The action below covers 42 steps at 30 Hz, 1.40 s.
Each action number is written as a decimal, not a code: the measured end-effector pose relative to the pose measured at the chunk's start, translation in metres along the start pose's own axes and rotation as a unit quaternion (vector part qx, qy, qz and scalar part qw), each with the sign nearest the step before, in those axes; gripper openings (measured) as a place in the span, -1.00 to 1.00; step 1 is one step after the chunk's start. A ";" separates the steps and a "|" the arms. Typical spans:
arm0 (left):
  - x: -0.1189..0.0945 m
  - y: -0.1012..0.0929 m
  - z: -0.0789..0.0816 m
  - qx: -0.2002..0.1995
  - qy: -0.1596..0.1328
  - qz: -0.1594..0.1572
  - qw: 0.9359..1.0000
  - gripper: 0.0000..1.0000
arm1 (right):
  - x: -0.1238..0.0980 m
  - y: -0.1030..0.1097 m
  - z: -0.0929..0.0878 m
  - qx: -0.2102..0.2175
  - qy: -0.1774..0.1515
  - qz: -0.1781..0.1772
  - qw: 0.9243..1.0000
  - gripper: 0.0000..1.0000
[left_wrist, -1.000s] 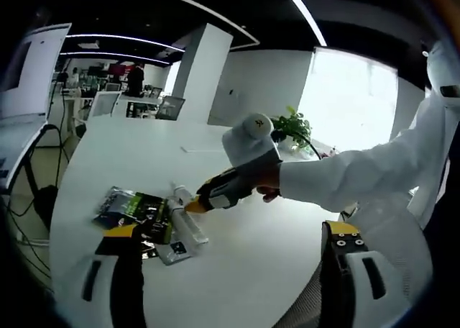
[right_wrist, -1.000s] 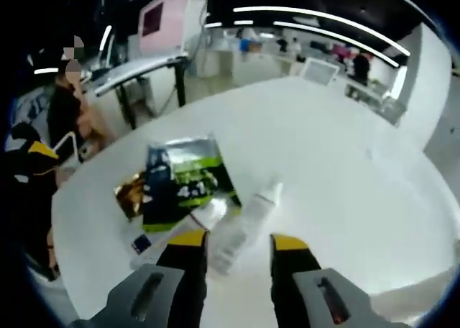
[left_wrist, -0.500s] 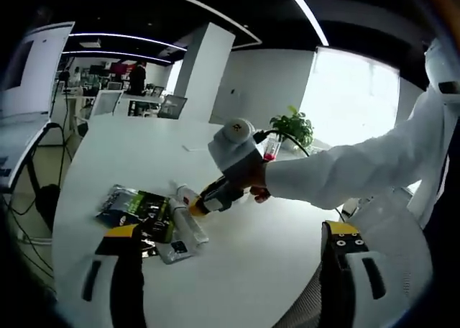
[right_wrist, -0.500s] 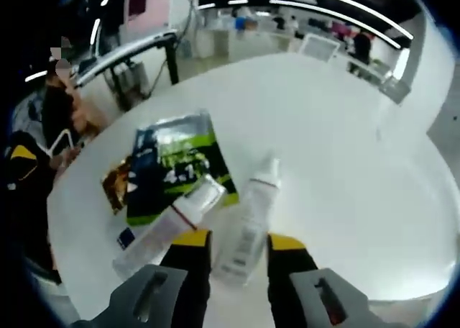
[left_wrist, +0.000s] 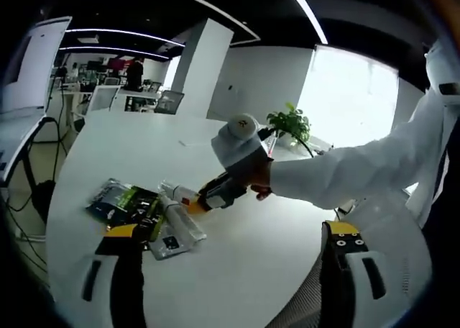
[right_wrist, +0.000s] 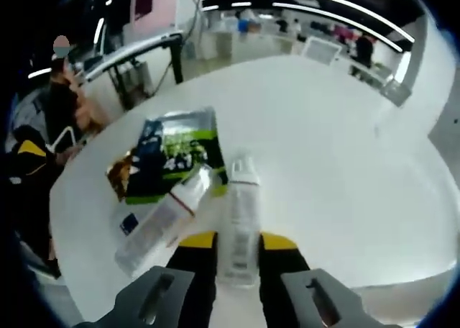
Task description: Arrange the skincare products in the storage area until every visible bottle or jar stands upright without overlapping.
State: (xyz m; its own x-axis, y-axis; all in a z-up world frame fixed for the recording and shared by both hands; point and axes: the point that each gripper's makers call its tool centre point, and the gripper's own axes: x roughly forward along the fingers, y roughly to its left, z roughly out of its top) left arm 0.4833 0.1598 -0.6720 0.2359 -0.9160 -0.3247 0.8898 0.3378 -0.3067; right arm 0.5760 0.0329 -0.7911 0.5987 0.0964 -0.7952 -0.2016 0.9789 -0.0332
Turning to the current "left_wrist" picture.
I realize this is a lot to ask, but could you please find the white mesh office chair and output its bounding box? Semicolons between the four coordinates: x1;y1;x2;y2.
272;194;432;328

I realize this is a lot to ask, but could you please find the small clear cap skincare bottle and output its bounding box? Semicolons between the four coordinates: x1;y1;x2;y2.
160;194;208;243
157;179;202;209

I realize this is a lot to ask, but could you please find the dark green skincare sachet packet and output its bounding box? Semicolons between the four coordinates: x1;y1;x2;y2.
86;178;163;252

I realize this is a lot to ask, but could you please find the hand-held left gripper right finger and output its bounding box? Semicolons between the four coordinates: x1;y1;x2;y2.
318;219;411;328

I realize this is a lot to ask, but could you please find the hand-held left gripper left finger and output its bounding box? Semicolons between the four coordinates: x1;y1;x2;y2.
57;224;147;328

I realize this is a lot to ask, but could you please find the white office desk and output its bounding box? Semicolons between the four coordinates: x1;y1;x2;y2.
124;90;163;114

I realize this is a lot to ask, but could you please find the straight ceiling light strip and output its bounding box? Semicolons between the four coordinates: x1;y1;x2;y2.
282;0;328;45

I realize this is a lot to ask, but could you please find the potted green plant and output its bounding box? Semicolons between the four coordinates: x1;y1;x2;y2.
266;103;314;159

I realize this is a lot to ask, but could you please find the dark office chair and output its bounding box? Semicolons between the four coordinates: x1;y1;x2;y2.
154;90;185;115

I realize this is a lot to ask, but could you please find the white backed office chair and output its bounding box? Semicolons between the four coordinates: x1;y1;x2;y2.
88;85;121;111

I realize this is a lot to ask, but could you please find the curved ceiling light strip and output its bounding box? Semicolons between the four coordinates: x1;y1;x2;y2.
67;28;187;47
60;47;170;60

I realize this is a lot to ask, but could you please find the white board panel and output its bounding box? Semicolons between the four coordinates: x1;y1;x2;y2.
0;17;73;114

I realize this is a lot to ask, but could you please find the white chest-worn device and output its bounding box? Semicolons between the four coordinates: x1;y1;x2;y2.
425;40;460;104

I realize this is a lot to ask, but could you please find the person's right hand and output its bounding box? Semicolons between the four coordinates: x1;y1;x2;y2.
249;158;275;201

